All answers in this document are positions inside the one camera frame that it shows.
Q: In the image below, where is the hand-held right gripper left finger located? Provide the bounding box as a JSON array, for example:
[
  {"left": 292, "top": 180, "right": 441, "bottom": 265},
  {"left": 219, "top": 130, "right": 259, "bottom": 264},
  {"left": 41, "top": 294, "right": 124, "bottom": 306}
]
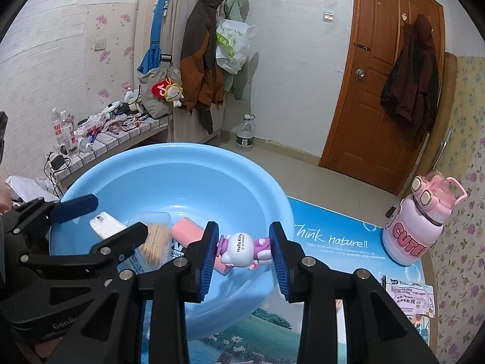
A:
[{"left": 45, "top": 221, "right": 220, "bottom": 364}]

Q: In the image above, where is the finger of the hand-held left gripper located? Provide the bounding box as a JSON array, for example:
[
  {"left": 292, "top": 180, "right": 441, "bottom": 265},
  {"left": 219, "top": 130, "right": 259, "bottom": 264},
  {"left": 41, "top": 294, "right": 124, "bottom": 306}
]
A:
[
  {"left": 19, "top": 222, "right": 149, "bottom": 274},
  {"left": 13, "top": 194, "right": 100, "bottom": 236}
]

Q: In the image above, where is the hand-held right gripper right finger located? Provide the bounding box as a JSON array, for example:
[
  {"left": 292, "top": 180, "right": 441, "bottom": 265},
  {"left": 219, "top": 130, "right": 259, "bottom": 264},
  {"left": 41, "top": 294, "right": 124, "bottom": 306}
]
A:
[{"left": 268, "top": 221, "right": 440, "bottom": 364}]

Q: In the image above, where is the white tissue box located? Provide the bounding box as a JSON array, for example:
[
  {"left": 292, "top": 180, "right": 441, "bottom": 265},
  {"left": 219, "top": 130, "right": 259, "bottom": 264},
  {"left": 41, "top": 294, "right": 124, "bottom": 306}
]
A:
[{"left": 90, "top": 213, "right": 127, "bottom": 240}]

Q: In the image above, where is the purple white cat figurine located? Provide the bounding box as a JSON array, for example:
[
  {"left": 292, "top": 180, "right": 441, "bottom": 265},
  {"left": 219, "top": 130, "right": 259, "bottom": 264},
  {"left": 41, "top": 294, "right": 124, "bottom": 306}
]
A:
[{"left": 215, "top": 232, "right": 273, "bottom": 271}]

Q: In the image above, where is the clear toothpick box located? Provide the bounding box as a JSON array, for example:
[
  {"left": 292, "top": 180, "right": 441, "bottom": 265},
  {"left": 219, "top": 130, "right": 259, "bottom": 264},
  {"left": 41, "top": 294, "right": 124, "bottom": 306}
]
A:
[{"left": 127, "top": 211, "right": 173, "bottom": 268}]

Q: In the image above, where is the pink cylinder container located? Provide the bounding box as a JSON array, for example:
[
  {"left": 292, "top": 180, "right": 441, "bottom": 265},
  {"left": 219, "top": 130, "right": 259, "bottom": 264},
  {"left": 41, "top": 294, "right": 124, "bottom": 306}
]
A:
[{"left": 170, "top": 217, "right": 230, "bottom": 275}]

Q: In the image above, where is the blue plastic basin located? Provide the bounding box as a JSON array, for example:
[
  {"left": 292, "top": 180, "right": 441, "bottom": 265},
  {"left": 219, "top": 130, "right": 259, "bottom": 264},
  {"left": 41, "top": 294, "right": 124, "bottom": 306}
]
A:
[{"left": 48, "top": 142, "right": 295, "bottom": 344}]

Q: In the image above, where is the crumpled white plastic bag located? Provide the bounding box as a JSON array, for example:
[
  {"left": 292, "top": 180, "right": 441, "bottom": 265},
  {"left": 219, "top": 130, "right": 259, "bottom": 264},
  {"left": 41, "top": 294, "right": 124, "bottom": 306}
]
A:
[{"left": 5, "top": 175, "right": 59, "bottom": 202}]

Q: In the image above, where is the tiled bench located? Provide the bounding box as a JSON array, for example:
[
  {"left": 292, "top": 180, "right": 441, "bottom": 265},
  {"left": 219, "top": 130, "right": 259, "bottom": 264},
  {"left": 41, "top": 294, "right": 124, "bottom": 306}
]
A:
[{"left": 45, "top": 116, "right": 169, "bottom": 194}]

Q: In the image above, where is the red label plastic bottle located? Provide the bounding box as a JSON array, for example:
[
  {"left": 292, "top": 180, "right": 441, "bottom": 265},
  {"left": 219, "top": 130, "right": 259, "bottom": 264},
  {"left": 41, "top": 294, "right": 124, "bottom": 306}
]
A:
[
  {"left": 52, "top": 108, "right": 63, "bottom": 148},
  {"left": 61, "top": 111, "right": 78, "bottom": 156}
]

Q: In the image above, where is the printed snack packet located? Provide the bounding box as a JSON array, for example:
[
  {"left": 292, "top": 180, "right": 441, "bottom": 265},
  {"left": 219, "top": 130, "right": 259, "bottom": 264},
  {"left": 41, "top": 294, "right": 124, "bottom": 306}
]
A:
[{"left": 380, "top": 276, "right": 436, "bottom": 317}]

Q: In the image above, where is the pink water bottle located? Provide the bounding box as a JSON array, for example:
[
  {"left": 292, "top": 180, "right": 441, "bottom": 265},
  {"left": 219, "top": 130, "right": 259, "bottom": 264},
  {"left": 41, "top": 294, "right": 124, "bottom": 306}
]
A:
[{"left": 381, "top": 172, "right": 467, "bottom": 267}]

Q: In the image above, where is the large clear water bottle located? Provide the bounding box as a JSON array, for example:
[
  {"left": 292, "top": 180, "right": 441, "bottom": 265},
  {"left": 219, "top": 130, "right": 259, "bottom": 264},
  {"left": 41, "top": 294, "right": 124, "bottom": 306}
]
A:
[{"left": 236, "top": 114, "right": 256, "bottom": 152}]

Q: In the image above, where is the grey cloth bag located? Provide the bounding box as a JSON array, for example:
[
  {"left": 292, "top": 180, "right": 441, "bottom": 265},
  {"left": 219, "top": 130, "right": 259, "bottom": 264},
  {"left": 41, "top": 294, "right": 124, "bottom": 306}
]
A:
[{"left": 137, "top": 61, "right": 184, "bottom": 119}]

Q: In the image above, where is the red plush toy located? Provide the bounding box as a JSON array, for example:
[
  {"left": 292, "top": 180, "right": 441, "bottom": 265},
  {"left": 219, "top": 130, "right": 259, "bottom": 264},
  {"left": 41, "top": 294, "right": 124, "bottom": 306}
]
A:
[{"left": 151, "top": 77, "right": 185, "bottom": 108}]

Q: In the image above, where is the brown wooden door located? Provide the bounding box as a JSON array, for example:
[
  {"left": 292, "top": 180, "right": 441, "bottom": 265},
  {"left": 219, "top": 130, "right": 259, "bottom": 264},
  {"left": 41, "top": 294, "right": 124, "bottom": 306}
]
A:
[{"left": 320, "top": 0, "right": 445, "bottom": 197}]

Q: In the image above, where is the brown orange hanging jacket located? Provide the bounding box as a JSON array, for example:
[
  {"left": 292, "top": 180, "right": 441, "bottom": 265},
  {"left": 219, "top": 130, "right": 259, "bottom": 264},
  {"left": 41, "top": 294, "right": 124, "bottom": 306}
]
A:
[{"left": 179, "top": 0, "right": 228, "bottom": 135}]

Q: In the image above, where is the white green plastic bag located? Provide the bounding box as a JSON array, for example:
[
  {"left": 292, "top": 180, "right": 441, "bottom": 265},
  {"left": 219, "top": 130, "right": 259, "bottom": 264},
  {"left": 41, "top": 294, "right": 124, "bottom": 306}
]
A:
[{"left": 215, "top": 17, "right": 257, "bottom": 75}]

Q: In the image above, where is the dark brown hanging jacket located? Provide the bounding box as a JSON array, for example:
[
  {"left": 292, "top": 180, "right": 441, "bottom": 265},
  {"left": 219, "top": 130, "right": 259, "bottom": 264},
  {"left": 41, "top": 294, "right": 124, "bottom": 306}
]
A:
[{"left": 380, "top": 14, "right": 440, "bottom": 141}]

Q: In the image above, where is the pale green garment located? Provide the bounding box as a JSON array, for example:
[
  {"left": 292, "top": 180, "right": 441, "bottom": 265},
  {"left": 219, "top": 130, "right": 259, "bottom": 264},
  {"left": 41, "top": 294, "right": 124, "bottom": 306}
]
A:
[{"left": 222, "top": 0, "right": 251, "bottom": 101}]

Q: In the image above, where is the blue strap bag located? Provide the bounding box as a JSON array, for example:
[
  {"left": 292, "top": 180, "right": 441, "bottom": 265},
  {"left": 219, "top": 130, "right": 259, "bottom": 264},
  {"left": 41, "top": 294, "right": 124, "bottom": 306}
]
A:
[{"left": 136, "top": 0, "right": 173, "bottom": 74}]

